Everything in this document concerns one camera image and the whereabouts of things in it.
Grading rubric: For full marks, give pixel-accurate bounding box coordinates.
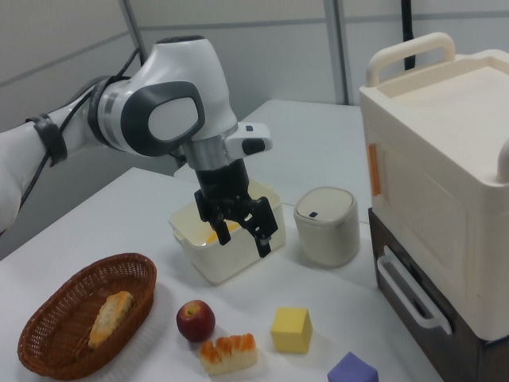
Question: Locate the yellow foam cube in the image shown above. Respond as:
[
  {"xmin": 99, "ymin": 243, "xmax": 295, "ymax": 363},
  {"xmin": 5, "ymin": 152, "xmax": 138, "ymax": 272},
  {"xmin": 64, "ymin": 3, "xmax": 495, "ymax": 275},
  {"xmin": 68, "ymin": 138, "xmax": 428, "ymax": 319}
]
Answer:
[{"xmin": 270, "ymin": 306, "xmax": 314, "ymax": 354}]

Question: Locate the white drawer handle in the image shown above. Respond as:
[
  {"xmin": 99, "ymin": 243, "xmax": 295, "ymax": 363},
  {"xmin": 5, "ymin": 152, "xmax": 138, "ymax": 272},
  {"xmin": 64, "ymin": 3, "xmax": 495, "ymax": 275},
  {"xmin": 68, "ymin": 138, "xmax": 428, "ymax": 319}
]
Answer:
[{"xmin": 376, "ymin": 255, "xmax": 453, "ymax": 336}]

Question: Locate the red apple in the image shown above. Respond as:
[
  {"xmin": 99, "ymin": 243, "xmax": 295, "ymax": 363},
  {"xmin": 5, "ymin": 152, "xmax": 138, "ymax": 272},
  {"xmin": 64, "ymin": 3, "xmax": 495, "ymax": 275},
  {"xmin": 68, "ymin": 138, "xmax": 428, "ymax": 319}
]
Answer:
[{"xmin": 176, "ymin": 299, "xmax": 216, "ymax": 342}]

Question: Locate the long baked bread loaf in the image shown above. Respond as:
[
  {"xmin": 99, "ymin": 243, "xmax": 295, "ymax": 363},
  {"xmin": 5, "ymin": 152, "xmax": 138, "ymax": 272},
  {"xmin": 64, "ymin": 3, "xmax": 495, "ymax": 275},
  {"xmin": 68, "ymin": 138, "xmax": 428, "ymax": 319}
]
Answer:
[{"xmin": 87, "ymin": 290, "xmax": 134, "ymax": 350}]

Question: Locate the purple foam cube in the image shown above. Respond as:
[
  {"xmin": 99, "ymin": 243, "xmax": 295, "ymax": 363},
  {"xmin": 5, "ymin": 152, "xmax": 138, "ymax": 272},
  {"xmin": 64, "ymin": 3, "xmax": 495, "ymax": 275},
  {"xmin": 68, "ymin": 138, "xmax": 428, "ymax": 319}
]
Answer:
[{"xmin": 326, "ymin": 351, "xmax": 379, "ymax": 382}]

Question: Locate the brown wicker basket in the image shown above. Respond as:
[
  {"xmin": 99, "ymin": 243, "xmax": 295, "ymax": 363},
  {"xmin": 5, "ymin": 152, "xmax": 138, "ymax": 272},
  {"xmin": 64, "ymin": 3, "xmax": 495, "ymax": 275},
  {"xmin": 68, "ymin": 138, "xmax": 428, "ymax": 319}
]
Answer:
[{"xmin": 17, "ymin": 252, "xmax": 158, "ymax": 381}]

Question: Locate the cream toy cabinet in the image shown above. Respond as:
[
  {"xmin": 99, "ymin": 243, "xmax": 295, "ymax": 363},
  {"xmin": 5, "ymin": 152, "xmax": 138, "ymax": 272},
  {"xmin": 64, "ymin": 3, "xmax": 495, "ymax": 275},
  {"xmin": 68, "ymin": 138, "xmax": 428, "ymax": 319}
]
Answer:
[{"xmin": 359, "ymin": 32, "xmax": 509, "ymax": 341}]

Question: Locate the dark brown drawer base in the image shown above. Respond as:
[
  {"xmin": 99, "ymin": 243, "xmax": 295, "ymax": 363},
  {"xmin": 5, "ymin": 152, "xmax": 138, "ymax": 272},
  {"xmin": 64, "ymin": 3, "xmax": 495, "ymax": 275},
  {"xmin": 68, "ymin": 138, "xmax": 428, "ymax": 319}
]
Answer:
[{"xmin": 367, "ymin": 206, "xmax": 509, "ymax": 382}]

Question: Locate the black vertical pole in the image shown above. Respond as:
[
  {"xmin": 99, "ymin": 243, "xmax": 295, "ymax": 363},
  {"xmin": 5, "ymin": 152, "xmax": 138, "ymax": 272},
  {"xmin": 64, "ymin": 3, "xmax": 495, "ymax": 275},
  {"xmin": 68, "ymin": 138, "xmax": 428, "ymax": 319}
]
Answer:
[{"xmin": 399, "ymin": 0, "xmax": 418, "ymax": 72}]

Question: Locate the black strap on arm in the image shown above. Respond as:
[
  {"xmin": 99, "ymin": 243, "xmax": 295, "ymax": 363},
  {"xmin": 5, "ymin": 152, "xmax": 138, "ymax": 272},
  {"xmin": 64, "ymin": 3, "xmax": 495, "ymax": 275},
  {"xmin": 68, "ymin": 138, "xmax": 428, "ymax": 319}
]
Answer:
[{"xmin": 25, "ymin": 114, "xmax": 68, "ymax": 166}]

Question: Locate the bread with orange topping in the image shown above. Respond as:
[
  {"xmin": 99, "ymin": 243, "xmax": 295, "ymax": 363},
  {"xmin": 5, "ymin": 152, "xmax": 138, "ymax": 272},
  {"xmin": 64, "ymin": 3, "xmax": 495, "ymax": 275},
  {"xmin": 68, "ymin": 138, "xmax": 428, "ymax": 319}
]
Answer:
[{"xmin": 198, "ymin": 333, "xmax": 258, "ymax": 376}]

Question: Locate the white plastic storage box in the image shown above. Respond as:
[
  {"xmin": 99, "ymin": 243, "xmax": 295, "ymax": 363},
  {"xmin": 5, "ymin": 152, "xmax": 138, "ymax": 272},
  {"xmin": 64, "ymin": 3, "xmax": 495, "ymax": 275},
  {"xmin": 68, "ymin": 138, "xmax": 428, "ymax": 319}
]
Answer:
[{"xmin": 167, "ymin": 181, "xmax": 286, "ymax": 286}]

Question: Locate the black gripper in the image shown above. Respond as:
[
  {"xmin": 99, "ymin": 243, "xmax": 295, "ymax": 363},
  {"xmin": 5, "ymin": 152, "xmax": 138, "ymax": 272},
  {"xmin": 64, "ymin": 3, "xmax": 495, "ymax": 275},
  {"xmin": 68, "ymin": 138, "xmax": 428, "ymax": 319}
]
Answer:
[{"xmin": 193, "ymin": 158, "xmax": 279, "ymax": 259}]

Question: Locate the small cream lidded bin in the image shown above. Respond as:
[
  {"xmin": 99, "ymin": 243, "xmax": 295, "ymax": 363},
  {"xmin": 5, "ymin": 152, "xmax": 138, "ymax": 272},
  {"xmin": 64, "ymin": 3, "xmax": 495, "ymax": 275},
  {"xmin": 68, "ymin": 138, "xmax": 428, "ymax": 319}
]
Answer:
[{"xmin": 293, "ymin": 186, "xmax": 361, "ymax": 267}]

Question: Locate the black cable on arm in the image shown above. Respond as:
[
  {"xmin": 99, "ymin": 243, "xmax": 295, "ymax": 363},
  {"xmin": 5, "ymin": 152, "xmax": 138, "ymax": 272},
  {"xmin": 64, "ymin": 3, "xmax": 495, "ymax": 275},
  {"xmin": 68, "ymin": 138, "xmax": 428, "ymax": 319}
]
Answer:
[{"xmin": 17, "ymin": 46, "xmax": 144, "ymax": 208}]

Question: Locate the orange cabinet door handle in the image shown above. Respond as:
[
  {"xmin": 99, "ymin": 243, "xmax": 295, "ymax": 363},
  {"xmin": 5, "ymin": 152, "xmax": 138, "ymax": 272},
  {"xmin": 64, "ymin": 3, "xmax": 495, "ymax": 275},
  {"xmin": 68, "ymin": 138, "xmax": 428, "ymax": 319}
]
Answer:
[{"xmin": 367, "ymin": 142, "xmax": 383, "ymax": 196}]

